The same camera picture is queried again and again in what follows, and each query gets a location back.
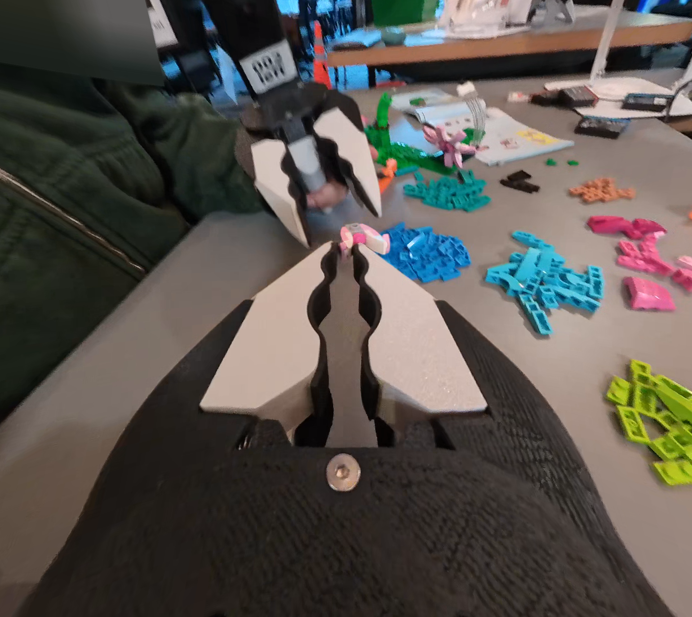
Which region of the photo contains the person's left forearm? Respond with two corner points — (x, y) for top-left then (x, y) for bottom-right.
(103, 81), (268, 222)

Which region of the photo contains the pink lego flower assembly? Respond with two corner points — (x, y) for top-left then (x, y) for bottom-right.
(340, 223), (391, 257)

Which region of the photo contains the pile of coral lego pieces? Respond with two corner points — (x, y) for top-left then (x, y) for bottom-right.
(569, 177), (636, 204)

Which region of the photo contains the orange traffic cone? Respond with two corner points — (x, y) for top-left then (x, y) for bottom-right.
(312, 21), (332, 89)

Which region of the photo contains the pile of teal lego pieces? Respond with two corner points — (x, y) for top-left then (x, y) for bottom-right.
(403, 171), (493, 213)

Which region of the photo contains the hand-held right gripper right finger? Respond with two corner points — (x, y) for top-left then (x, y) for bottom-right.
(352, 244), (489, 420)

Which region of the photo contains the lego instruction booklet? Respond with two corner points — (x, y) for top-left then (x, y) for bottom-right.
(389, 88), (575, 167)

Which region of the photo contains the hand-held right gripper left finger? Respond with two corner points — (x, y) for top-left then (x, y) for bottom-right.
(199, 240), (335, 426)

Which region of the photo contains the person's green jacket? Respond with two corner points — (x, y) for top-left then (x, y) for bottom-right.
(0, 63), (191, 420)

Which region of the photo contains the green lego plant model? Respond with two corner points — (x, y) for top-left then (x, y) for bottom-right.
(364, 92), (460, 195)

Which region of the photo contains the pile of lime lego pieces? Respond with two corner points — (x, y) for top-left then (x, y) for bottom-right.
(605, 359), (692, 487)

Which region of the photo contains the pile of light blue lego pieces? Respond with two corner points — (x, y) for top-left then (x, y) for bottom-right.
(485, 231), (605, 338)

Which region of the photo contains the white piece with clear strands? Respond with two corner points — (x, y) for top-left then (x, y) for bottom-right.
(456, 81), (488, 143)

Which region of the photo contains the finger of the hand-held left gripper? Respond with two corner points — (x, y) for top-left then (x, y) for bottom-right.
(312, 106), (383, 219)
(250, 138), (313, 249)

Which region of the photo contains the group of black lego pieces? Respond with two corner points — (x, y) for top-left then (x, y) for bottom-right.
(500, 170), (541, 194)

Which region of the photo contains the person's left hand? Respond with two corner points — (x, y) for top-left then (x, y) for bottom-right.
(305, 184), (349, 214)

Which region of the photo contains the mauve lego flower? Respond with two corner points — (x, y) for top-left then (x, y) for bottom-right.
(423, 124), (478, 169)

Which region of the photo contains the pile of magenta lego pieces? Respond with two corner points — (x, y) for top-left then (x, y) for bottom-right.
(586, 215), (692, 294)

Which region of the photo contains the wooden-edged table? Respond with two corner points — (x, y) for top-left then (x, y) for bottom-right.
(326, 5), (692, 71)

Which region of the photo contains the black device with red label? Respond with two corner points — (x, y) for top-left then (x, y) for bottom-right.
(532, 85), (599, 109)

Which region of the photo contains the black device with blue label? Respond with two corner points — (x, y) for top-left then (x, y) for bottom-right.
(573, 115), (631, 138)
(621, 92), (674, 113)

